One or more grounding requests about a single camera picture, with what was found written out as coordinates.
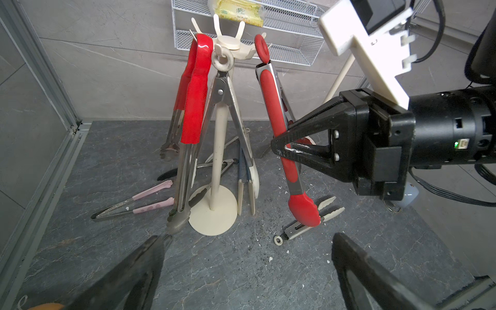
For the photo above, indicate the blue handled cream tongs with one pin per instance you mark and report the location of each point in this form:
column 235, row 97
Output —
column 245, row 178

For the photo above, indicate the orange monster plush toy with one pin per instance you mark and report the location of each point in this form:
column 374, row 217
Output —
column 48, row 306

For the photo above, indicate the black tipped steel tongs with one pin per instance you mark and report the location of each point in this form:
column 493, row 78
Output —
column 226, row 165

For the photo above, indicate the red pink paw tongs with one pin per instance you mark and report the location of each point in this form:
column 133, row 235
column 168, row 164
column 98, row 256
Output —
column 129, row 206

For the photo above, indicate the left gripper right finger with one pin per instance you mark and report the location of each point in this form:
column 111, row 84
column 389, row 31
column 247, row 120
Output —
column 362, row 278

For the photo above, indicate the red sleeved steel tongs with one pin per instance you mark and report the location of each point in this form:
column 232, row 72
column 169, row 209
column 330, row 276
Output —
column 194, row 96

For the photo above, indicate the cream utensil stand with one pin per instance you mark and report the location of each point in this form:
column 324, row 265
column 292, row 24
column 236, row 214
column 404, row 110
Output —
column 216, row 213
column 339, row 79

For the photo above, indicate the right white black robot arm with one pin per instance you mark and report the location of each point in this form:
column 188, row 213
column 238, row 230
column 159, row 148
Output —
column 453, row 127

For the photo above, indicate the white wire mesh basket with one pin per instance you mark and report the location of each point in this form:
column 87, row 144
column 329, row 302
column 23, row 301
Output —
column 291, row 28

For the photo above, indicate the yellow packet in basket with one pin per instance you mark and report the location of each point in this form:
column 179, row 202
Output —
column 237, row 10

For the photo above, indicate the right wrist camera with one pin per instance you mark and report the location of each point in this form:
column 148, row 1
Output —
column 373, row 32

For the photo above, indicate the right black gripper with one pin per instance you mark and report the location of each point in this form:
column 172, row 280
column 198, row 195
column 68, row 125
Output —
column 372, row 150

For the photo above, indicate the grey blue dome toy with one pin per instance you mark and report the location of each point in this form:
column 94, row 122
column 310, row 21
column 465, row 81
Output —
column 410, row 195

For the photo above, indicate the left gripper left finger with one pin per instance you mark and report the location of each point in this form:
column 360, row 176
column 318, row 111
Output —
column 132, row 283

